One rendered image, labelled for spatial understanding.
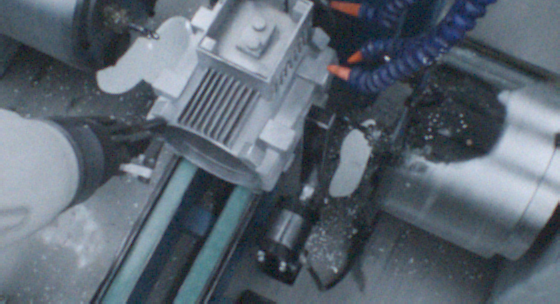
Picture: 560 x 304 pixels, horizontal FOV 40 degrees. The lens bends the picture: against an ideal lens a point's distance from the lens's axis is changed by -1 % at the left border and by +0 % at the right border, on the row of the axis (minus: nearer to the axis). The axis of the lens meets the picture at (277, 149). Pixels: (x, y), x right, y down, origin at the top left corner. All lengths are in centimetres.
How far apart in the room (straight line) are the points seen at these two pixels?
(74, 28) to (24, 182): 44
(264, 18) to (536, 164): 37
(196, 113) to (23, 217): 38
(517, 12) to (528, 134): 53
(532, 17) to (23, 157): 100
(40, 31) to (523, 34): 79
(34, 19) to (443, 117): 53
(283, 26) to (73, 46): 28
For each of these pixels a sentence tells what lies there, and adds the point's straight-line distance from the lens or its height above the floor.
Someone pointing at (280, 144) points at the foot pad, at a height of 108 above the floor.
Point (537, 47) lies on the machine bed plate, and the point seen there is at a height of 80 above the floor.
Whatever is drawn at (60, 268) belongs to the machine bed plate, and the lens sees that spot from 125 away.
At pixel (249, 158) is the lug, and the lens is 94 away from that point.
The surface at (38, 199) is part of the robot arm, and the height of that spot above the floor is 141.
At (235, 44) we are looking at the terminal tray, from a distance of 96.
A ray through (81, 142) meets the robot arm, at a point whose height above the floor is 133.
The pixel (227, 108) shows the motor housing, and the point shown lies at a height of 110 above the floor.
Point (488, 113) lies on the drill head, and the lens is 91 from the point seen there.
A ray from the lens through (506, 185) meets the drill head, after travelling 91.
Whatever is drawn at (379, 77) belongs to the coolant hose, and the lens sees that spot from 79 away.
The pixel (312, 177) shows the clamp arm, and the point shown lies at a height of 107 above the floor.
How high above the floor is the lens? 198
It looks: 71 degrees down
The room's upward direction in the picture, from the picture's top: 1 degrees counter-clockwise
